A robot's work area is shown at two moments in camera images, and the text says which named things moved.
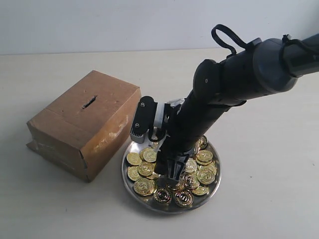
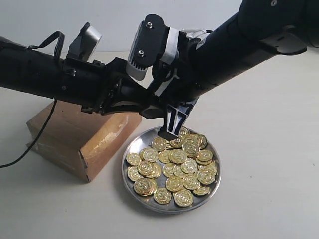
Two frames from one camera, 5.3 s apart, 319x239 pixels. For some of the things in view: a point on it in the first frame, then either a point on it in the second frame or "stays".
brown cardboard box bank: x=85 y=128 stays
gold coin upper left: x=148 y=154 stays
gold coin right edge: x=204 y=156 stays
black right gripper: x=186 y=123 -> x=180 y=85
